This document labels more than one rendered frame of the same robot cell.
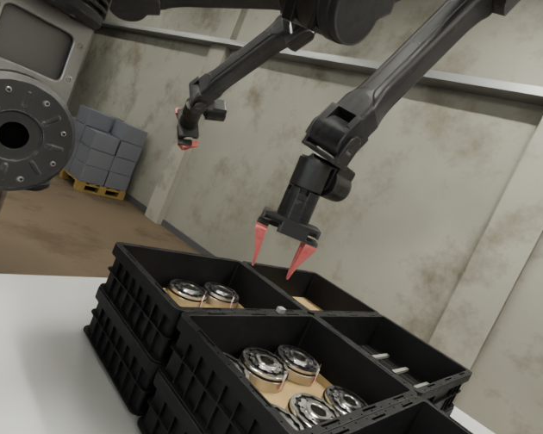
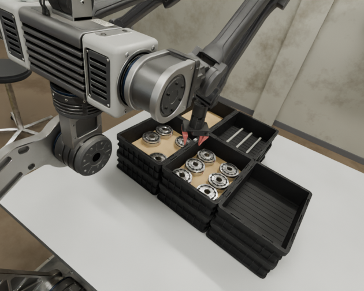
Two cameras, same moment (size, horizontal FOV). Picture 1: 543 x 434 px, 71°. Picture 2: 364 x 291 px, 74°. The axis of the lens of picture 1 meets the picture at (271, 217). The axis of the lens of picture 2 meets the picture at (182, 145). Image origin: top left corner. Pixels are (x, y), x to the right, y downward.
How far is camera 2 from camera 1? 52 cm
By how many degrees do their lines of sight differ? 34
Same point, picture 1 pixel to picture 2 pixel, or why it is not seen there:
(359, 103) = not seen: hidden behind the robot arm
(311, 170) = (200, 110)
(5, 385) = (109, 201)
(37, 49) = (86, 123)
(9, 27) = (77, 126)
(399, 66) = (232, 57)
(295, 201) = (196, 122)
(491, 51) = not seen: outside the picture
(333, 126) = not seen: hidden behind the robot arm
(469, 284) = (287, 47)
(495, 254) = (303, 25)
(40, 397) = (122, 201)
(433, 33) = (247, 34)
